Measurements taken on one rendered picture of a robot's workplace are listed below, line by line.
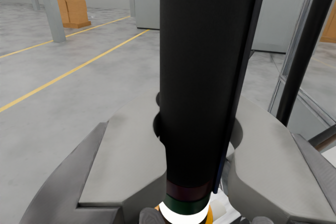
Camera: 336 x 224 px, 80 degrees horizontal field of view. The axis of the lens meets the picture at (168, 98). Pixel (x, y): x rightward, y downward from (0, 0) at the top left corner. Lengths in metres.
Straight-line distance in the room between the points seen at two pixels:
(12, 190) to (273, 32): 5.59
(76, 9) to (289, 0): 6.56
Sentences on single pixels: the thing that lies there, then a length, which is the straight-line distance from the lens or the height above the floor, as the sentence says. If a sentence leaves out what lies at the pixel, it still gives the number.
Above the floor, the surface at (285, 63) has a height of 1.08.
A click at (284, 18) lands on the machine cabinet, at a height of 0.84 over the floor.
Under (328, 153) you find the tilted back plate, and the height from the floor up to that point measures 1.23.
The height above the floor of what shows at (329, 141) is 1.37.
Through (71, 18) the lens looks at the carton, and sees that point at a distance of 8.56.
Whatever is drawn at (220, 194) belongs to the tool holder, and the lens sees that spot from 0.21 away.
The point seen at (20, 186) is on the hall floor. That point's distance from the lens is 2.27.
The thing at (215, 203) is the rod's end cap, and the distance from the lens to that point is 0.20.
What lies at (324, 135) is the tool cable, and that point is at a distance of 0.32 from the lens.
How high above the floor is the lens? 1.54
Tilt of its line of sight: 30 degrees down
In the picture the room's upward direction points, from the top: 1 degrees clockwise
